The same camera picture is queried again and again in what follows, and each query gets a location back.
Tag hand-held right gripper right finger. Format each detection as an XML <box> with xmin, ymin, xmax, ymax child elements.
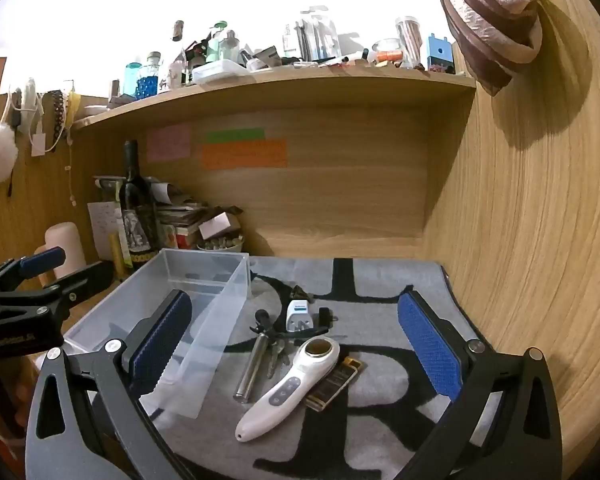
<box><xmin>397</xmin><ymin>290</ymin><xmax>563</xmax><ymax>480</ymax></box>

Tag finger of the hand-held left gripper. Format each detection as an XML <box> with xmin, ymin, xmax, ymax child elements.
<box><xmin>0</xmin><ymin>247</ymin><xmax>67</xmax><ymax>293</ymax></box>
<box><xmin>35</xmin><ymin>261</ymin><xmax>115</xmax><ymax>318</ymax></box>

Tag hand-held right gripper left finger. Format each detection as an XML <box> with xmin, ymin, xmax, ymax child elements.
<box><xmin>25</xmin><ymin>289</ymin><xmax>193</xmax><ymax>480</ymax></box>

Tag clear plastic bin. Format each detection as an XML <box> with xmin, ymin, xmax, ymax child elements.
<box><xmin>62</xmin><ymin>248</ymin><xmax>253</xmax><ymax>418</ymax></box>

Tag white travel adapter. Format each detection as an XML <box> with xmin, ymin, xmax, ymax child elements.
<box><xmin>286</xmin><ymin>299</ymin><xmax>315</xmax><ymax>333</ymax></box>

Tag white handheld massager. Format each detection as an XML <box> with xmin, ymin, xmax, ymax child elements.
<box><xmin>235</xmin><ymin>336</ymin><xmax>342</xmax><ymax>443</ymax></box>

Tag white oblong device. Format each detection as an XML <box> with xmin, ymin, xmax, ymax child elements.
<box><xmin>45</xmin><ymin>222</ymin><xmax>87</xmax><ymax>286</ymax></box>

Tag beige tube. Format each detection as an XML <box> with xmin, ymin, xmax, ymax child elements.
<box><xmin>109</xmin><ymin>232</ymin><xmax>123</xmax><ymax>281</ymax></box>

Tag handwritten paper note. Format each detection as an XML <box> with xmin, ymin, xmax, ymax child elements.
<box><xmin>87</xmin><ymin>201</ymin><xmax>122</xmax><ymax>261</ymax></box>

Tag dark wine bottle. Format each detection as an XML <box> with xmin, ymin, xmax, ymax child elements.
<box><xmin>117</xmin><ymin>140</ymin><xmax>160</xmax><ymax>266</ymax></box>

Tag silver metal cylinder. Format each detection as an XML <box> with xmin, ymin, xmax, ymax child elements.
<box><xmin>233</xmin><ymin>310</ymin><xmax>276</xmax><ymax>403</ymax></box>

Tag bowl of stones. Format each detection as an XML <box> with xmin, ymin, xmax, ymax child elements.
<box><xmin>196</xmin><ymin>237</ymin><xmax>245</xmax><ymax>257</ymax></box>

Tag black curved band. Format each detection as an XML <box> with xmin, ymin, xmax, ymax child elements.
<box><xmin>250</xmin><ymin>324</ymin><xmax>331</xmax><ymax>343</ymax></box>

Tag stack of books and papers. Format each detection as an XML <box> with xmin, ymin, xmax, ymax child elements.
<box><xmin>152</xmin><ymin>180</ymin><xmax>243</xmax><ymax>251</ymax></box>

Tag grey patterned mat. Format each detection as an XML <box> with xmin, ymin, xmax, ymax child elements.
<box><xmin>87</xmin><ymin>255</ymin><xmax>496</xmax><ymax>480</ymax></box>

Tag rolled magazine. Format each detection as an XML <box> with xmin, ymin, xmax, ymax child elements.
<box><xmin>94</xmin><ymin>175</ymin><xmax>181</xmax><ymax>206</ymax></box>

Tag white card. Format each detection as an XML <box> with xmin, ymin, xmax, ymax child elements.
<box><xmin>198</xmin><ymin>212</ymin><xmax>241</xmax><ymax>240</ymax></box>

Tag pink sticky note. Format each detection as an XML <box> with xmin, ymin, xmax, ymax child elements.
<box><xmin>146</xmin><ymin>125</ymin><xmax>192</xmax><ymax>163</ymax></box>

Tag orange sticky note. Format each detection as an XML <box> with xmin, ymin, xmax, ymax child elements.
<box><xmin>201</xmin><ymin>139</ymin><xmax>288</xmax><ymax>170</ymax></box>

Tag blue glass bottle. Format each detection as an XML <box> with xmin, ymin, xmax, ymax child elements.
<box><xmin>124</xmin><ymin>62</ymin><xmax>143</xmax><ymax>98</ymax></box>

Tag green sticky note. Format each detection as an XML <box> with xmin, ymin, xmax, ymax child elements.
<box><xmin>206</xmin><ymin>129</ymin><xmax>266</xmax><ymax>143</ymax></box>

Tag blue beaded jar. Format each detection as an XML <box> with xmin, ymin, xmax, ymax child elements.
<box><xmin>139</xmin><ymin>52</ymin><xmax>162</xmax><ymax>101</ymax></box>

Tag clear glass bottle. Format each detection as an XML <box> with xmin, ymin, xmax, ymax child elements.
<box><xmin>167</xmin><ymin>50</ymin><xmax>188</xmax><ymax>91</ymax></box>

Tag white plastic box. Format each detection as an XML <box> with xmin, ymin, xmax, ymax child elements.
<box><xmin>192</xmin><ymin>59</ymin><xmax>246</xmax><ymax>83</ymax></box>

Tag green capped bottle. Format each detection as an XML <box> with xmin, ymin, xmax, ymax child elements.
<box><xmin>207</xmin><ymin>20</ymin><xmax>231</xmax><ymax>63</ymax></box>

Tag wooden shelf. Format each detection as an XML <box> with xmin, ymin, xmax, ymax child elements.
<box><xmin>72</xmin><ymin>67</ymin><xmax>478</xmax><ymax>131</ymax></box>

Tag grey cream tube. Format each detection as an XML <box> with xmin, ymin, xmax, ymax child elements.
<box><xmin>252</xmin><ymin>46</ymin><xmax>283</xmax><ymax>72</ymax></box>

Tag blue box figure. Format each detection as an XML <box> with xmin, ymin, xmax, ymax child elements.
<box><xmin>426</xmin><ymin>34</ymin><xmax>456</xmax><ymax>75</ymax></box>

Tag clear jar of sticks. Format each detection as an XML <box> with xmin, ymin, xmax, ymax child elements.
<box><xmin>395</xmin><ymin>16</ymin><xmax>423</xmax><ymax>70</ymax></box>

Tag pink cloth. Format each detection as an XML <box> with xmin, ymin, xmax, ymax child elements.
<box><xmin>439</xmin><ymin>0</ymin><xmax>556</xmax><ymax>96</ymax></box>

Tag clear package of tools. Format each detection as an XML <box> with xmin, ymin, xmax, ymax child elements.
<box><xmin>295</xmin><ymin>7</ymin><xmax>342</xmax><ymax>61</ymax></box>

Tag black beaded necklace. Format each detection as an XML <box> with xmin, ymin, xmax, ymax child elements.
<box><xmin>45</xmin><ymin>90</ymin><xmax>68</xmax><ymax>153</ymax></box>

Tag white hanging cable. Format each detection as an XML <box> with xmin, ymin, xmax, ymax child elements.
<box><xmin>22</xmin><ymin>77</ymin><xmax>43</xmax><ymax>126</ymax></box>

